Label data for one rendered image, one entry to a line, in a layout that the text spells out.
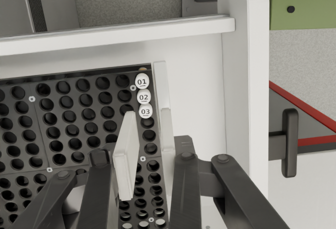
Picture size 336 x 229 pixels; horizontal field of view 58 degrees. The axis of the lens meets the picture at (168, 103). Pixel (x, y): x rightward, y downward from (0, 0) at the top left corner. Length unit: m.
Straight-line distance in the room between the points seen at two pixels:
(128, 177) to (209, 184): 0.05
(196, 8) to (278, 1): 0.79
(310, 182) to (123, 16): 0.87
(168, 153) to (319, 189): 0.43
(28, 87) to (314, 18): 0.33
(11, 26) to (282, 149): 0.49
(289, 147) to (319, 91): 1.09
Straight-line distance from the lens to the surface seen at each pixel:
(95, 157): 0.17
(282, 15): 0.40
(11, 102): 0.31
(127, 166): 0.17
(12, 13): 0.63
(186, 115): 0.36
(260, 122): 0.28
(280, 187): 0.54
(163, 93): 0.34
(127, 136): 0.19
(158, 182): 0.32
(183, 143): 0.19
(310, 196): 0.57
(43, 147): 0.32
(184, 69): 0.34
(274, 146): 0.32
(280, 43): 1.29
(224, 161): 0.16
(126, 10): 1.17
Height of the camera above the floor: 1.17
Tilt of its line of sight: 72 degrees down
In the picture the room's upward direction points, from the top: 169 degrees clockwise
